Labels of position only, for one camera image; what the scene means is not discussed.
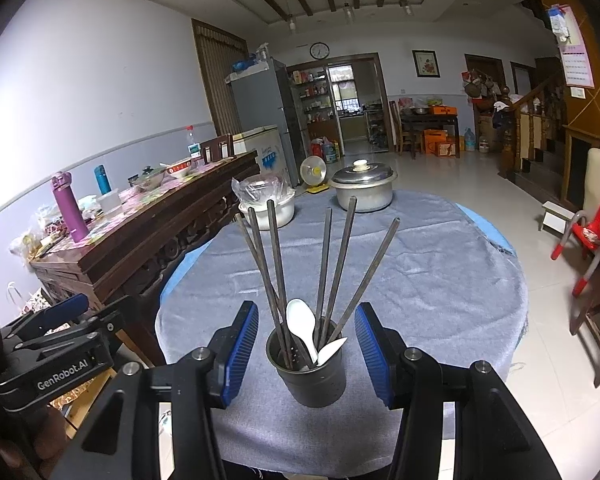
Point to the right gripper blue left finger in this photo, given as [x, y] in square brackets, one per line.
[231, 347]

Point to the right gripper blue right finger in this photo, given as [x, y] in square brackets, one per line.
[382, 349]

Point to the white plastic spoon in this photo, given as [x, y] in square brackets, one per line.
[329, 350]
[301, 322]

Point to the black utensil holder cup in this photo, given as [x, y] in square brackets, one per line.
[317, 388]

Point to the person's left hand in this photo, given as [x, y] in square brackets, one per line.
[51, 439]

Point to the grey tablecloth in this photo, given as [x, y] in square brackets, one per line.
[442, 285]

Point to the carved dark wooden sideboard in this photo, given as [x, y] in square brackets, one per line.
[139, 255]

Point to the white bowl with plastic bag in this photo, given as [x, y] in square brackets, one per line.
[256, 191]

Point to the aluminium pot with lid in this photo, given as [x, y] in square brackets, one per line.
[371, 183]

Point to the clear plastic container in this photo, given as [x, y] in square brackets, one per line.
[110, 203]

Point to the purple thermos bottle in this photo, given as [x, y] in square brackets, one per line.
[67, 205]

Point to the red and white bowl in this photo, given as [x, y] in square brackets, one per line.
[180, 169]

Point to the small white electric fan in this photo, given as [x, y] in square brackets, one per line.
[313, 173]

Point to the teal thermos bottle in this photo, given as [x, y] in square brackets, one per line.
[102, 180]

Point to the clear plastic water bottle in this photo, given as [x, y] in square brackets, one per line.
[193, 147]

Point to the white chest freezer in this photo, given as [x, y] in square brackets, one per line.
[265, 140]

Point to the white step stool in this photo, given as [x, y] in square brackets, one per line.
[555, 218]

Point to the dark dining table background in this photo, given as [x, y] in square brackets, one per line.
[422, 130]

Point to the red plastic child chair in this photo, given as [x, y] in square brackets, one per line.
[587, 232]

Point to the grey refrigerator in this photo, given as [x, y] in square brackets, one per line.
[263, 96]

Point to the beige armchair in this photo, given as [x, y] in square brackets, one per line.
[592, 182]

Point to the framed wall picture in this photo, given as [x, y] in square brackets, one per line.
[426, 64]

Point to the round wall clock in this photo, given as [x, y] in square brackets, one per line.
[319, 51]

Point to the wall calendar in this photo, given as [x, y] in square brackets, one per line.
[571, 46]

